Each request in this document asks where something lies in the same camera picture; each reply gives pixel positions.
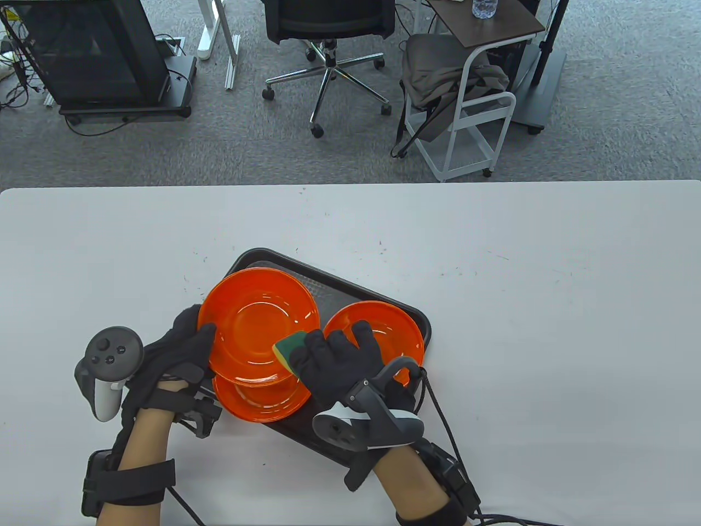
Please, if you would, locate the person's left hand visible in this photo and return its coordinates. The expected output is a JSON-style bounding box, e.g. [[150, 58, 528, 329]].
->
[[122, 304, 218, 410]]

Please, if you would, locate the person's right hand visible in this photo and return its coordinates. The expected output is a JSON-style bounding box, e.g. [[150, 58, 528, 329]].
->
[[289, 321, 384, 410]]

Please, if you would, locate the green yellow sponge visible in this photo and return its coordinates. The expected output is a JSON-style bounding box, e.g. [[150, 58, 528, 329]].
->
[[272, 329, 324, 381]]

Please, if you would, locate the orange bowl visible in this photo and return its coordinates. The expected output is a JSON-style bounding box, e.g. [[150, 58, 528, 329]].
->
[[323, 301, 425, 387], [197, 267, 321, 388], [212, 373, 313, 424]]

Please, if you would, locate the person's left forearm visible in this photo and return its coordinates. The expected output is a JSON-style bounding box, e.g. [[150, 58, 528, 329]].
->
[[93, 405, 176, 526]]

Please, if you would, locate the grey right hand controller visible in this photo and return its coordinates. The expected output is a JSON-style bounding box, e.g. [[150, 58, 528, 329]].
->
[[312, 356, 427, 453]]

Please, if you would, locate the grey hand controller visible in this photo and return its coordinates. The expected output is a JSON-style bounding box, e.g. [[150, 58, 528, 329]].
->
[[312, 356, 427, 453], [74, 327, 145, 422]]

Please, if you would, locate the grey left hand controller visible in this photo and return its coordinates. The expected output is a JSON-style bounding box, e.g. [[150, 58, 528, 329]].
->
[[74, 327, 145, 422]]

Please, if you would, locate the black tray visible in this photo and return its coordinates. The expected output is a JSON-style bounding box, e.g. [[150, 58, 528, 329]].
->
[[211, 248, 432, 469]]

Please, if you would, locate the white aluminium foot bar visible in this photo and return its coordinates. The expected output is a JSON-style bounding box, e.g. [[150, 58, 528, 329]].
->
[[223, 34, 242, 91]]

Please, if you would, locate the grey jacket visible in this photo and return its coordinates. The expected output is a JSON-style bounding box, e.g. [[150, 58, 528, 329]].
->
[[392, 34, 511, 159]]

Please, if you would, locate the black rolling display cabinet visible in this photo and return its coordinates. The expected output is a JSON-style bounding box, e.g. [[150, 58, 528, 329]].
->
[[0, 0, 198, 122]]

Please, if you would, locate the white desk leg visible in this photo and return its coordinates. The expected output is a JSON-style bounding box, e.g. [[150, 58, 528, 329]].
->
[[196, 0, 228, 61]]

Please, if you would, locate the grey stand base black pole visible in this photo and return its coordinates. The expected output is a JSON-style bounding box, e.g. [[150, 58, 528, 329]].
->
[[512, 0, 567, 135]]

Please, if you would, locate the black office chair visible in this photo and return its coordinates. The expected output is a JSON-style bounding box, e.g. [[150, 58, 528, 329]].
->
[[263, 0, 396, 139]]

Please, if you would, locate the white cart with wood top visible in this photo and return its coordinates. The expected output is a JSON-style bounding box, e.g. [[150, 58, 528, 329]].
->
[[408, 0, 547, 182]]

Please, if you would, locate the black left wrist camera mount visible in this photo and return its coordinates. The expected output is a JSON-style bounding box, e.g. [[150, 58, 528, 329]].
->
[[140, 384, 222, 439]]

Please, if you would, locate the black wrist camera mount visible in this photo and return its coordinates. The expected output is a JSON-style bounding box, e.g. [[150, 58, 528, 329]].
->
[[140, 384, 222, 439], [344, 455, 384, 492]]

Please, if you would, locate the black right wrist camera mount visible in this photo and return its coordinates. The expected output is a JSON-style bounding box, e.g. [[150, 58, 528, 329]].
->
[[344, 455, 384, 492]]

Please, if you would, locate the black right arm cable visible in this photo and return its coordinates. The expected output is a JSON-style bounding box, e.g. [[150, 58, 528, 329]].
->
[[419, 370, 565, 526]]

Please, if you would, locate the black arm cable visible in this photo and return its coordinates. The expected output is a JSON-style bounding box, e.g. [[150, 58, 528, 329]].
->
[[166, 487, 207, 526], [419, 370, 565, 526]]

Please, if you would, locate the black left forearm strap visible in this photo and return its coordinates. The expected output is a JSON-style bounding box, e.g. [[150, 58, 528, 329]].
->
[[81, 449, 177, 518]]

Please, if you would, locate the black forearm strap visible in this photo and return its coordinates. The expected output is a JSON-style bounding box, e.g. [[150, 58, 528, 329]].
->
[[81, 449, 177, 518], [394, 441, 482, 526]]

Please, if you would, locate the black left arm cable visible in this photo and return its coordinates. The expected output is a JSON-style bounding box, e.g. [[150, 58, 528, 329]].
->
[[166, 487, 207, 526]]

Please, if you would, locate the black right forearm strap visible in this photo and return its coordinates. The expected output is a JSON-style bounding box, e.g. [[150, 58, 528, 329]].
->
[[394, 441, 482, 526]]

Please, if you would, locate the tangle of floor cables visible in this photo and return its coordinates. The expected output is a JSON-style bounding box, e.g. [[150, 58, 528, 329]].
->
[[0, 8, 47, 110]]

